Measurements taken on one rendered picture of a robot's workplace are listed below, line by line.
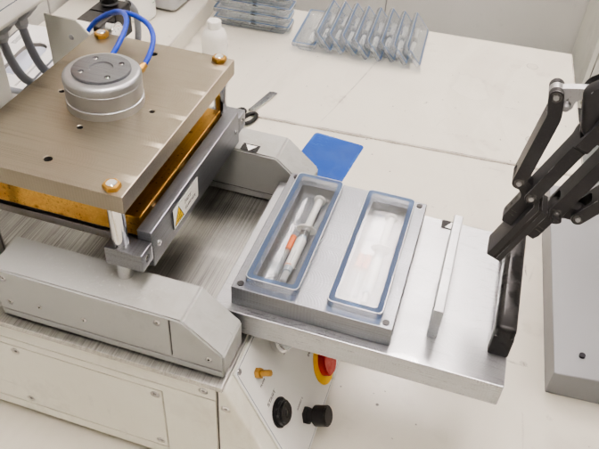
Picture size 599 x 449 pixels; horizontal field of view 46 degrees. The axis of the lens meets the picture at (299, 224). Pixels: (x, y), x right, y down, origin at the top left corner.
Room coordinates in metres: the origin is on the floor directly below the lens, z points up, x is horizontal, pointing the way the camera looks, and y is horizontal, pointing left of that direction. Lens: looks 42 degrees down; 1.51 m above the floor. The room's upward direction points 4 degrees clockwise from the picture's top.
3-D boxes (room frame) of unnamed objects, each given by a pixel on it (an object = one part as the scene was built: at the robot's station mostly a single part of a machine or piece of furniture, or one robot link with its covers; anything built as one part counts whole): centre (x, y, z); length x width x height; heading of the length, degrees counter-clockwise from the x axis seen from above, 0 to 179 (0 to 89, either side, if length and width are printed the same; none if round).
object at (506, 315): (0.51, -0.22, 0.99); 0.15 x 0.02 x 0.04; 165
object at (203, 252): (0.63, 0.24, 0.93); 0.46 x 0.35 x 0.01; 75
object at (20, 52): (1.13, 0.52, 0.83); 0.23 x 0.12 x 0.07; 172
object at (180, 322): (0.47, 0.18, 0.97); 0.25 x 0.05 x 0.07; 75
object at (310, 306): (0.55, -0.04, 0.98); 0.20 x 0.17 x 0.03; 165
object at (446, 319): (0.54, -0.09, 0.97); 0.30 x 0.22 x 0.08; 75
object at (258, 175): (0.73, 0.10, 0.97); 0.26 x 0.05 x 0.07; 75
